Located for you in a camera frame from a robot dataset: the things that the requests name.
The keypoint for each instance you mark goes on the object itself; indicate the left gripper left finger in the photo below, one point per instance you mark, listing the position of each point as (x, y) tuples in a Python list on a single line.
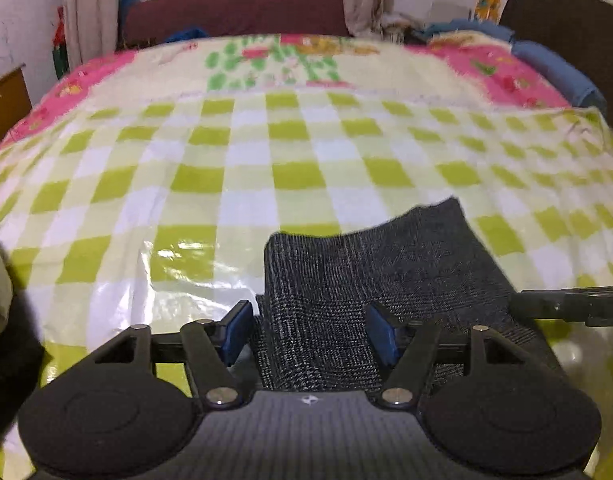
[(210, 349)]

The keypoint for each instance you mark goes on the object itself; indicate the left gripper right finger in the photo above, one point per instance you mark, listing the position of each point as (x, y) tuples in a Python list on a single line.
[(406, 353)]

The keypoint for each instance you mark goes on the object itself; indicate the dark grey checked pants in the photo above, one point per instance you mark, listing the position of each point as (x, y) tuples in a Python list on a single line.
[(424, 265)]

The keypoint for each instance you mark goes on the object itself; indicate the green checked plastic sheet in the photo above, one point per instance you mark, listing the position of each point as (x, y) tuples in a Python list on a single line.
[(157, 212)]

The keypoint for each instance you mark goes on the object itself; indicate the blue pillow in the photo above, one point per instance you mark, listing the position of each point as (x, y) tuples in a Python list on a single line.
[(556, 72)]

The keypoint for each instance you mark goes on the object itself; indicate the dark wooden headboard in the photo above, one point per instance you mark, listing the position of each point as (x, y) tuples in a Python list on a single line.
[(580, 31)]

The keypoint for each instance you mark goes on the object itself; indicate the floral pink yellow bedspread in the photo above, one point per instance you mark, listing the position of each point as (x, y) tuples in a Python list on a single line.
[(248, 62)]

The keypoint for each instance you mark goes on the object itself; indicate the orange yellow snack bag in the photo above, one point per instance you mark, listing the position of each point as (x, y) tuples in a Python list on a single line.
[(488, 10)]

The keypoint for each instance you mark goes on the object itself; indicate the wooden side cabinet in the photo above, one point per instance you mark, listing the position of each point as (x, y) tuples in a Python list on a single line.
[(15, 103)]

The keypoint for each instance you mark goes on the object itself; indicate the maroon sofa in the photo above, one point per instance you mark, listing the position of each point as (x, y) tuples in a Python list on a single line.
[(150, 22)]

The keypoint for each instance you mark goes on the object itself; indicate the left beige curtain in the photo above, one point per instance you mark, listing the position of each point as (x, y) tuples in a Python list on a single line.
[(91, 29)]

